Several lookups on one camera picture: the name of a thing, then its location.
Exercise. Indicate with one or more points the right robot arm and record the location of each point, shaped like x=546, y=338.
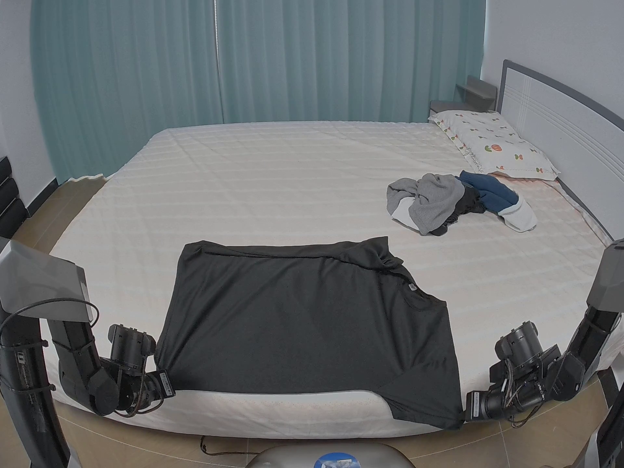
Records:
x=604, y=285

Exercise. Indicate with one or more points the pile of clothes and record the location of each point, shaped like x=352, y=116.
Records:
x=434, y=203

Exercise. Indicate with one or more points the bed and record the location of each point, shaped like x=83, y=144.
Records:
x=292, y=188

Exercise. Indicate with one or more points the grey bedside table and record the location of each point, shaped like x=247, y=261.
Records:
x=480, y=88

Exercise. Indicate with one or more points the black T-shirt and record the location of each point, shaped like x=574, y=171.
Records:
x=302, y=329

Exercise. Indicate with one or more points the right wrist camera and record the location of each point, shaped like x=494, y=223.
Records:
x=499, y=373

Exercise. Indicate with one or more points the white printed pillow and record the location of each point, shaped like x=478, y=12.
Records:
x=492, y=144

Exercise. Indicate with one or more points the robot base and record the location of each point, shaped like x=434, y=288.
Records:
x=292, y=458

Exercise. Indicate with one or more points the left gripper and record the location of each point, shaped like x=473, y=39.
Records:
x=160, y=387

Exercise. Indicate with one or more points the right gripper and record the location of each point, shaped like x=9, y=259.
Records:
x=502, y=403

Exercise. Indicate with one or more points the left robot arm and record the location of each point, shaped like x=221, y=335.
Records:
x=44, y=281

